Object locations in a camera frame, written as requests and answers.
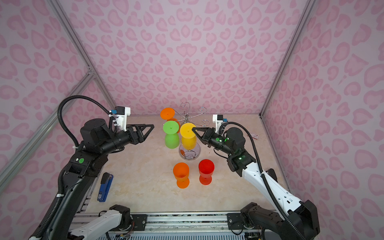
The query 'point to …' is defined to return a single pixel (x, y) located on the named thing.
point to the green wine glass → (171, 128)
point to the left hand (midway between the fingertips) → (149, 123)
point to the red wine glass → (206, 168)
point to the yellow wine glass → (188, 136)
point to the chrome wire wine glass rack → (187, 118)
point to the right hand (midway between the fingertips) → (192, 130)
